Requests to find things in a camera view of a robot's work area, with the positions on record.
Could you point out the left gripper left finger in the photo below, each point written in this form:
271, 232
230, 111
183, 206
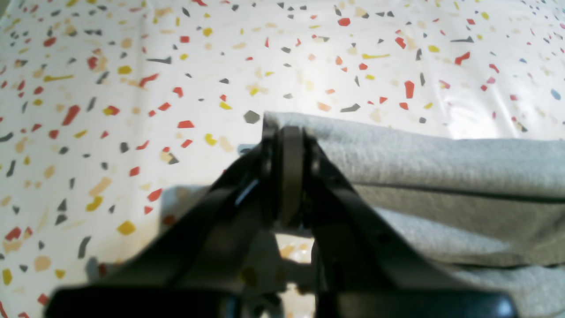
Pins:
220, 259

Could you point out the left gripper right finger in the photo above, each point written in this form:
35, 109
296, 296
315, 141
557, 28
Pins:
363, 267

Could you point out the grey T-shirt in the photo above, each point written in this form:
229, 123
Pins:
488, 212

